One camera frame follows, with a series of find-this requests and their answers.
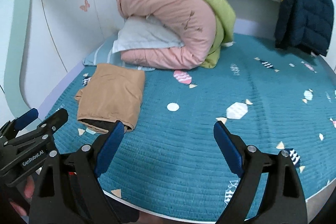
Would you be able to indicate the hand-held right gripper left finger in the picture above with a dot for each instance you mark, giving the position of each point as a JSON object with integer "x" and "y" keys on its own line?
{"x": 110, "y": 150}

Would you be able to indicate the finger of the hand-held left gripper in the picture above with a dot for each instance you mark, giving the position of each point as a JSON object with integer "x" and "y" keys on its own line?
{"x": 26, "y": 117}
{"x": 56, "y": 119}

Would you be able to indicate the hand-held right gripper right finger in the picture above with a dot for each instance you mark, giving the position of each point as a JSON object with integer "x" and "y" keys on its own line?
{"x": 228, "y": 150}

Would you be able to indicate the tan jacket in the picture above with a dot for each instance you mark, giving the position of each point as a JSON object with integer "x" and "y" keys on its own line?
{"x": 110, "y": 92}

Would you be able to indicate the person's left hand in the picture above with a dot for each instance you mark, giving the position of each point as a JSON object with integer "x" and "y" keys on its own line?
{"x": 29, "y": 187}

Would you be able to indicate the red object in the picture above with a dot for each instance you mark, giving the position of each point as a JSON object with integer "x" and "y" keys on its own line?
{"x": 71, "y": 174}

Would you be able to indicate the teal candy-print bedspread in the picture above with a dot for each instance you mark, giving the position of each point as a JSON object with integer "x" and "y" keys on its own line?
{"x": 197, "y": 108}

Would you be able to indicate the blue striped pillow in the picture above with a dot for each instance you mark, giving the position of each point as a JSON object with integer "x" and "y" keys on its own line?
{"x": 102, "y": 56}

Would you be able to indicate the white wardrobe with butterfly print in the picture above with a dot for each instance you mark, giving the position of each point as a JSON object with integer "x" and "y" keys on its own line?
{"x": 65, "y": 29}

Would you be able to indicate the white pillow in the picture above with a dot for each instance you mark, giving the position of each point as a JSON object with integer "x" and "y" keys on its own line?
{"x": 141, "y": 35}

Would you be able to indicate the pink quilt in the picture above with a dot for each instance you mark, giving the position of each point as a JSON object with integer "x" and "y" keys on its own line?
{"x": 162, "y": 14}

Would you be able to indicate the navy and yellow puffer jacket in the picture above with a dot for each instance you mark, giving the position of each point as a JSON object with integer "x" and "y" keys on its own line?
{"x": 302, "y": 16}

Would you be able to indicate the white bed frame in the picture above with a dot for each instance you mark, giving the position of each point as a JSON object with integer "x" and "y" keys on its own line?
{"x": 319, "y": 199}

